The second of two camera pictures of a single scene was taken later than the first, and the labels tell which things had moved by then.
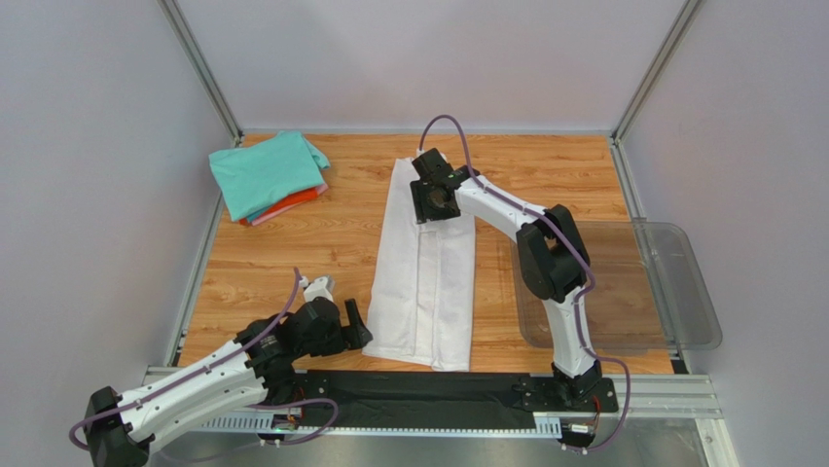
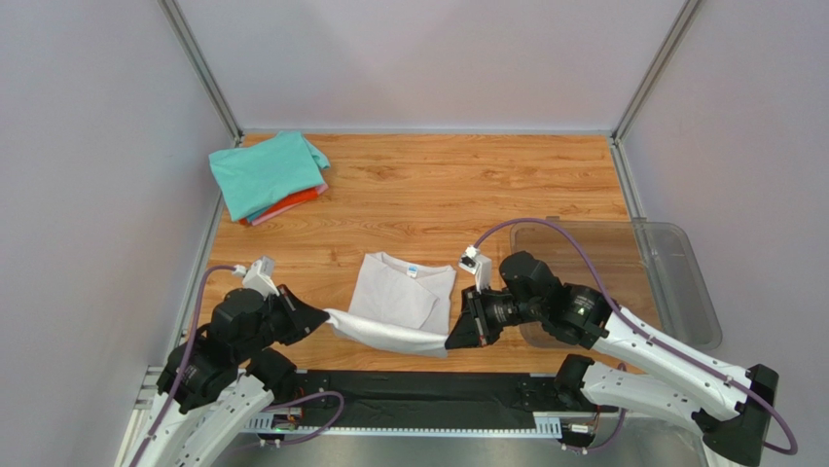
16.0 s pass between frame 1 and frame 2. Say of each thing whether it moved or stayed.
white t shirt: moved
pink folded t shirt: stayed
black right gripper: moved
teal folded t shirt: stayed
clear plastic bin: stayed
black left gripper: moved
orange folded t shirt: stayed
